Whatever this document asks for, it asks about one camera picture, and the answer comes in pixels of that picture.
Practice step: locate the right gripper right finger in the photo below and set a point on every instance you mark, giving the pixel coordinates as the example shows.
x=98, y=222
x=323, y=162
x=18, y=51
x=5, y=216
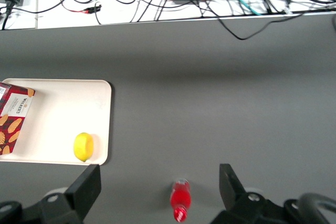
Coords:
x=231, y=187

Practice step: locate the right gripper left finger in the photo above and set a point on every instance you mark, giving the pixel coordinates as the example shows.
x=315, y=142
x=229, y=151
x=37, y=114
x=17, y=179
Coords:
x=85, y=187

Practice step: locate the small red coke bottle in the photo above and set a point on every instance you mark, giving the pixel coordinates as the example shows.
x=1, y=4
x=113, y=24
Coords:
x=180, y=197

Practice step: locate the cream plastic tray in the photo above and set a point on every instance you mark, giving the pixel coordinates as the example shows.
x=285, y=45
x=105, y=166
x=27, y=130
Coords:
x=63, y=108

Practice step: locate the yellow lemon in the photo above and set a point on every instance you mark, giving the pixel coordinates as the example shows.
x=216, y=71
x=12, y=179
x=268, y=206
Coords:
x=83, y=146

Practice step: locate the red tartan shortbread box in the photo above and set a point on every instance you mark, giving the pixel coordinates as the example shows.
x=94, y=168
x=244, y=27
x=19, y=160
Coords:
x=15, y=119

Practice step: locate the red black alligator clip leads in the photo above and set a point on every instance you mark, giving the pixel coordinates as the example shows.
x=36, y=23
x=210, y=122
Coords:
x=90, y=10

